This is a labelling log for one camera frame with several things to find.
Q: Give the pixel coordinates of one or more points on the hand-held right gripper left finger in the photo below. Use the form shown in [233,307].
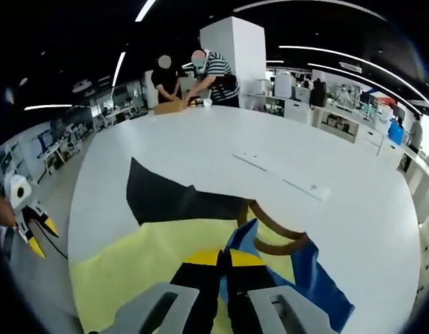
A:
[193,278]

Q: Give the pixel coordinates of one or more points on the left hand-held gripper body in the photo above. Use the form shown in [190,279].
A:
[21,184]

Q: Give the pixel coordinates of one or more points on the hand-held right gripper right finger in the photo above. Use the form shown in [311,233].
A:
[249,278]

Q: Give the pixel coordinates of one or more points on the yellow black blue garment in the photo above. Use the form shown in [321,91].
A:
[148,254]

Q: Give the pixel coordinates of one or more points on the person's left hand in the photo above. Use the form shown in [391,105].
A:
[2,212]

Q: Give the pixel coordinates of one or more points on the white table cover strip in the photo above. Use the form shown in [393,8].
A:
[305,186]

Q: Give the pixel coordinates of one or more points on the brown cardboard box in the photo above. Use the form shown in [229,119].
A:
[169,107]

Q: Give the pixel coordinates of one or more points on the white low cabinet row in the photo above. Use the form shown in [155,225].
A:
[298,111]

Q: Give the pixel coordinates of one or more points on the idle hand-held gripper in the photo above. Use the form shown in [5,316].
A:
[195,102]

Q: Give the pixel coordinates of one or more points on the white tall appliance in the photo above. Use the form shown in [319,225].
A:
[284,87]

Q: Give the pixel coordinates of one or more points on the white desk row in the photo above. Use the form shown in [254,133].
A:
[423,188]

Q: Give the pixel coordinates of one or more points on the black backpack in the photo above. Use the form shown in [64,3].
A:
[318,94]

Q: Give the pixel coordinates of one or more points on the blue water barrel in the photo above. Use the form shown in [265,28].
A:
[395,132]

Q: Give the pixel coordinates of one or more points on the white square pillar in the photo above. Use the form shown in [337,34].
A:
[246,52]

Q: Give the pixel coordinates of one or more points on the ceiling air vent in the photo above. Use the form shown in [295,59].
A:
[350,67]

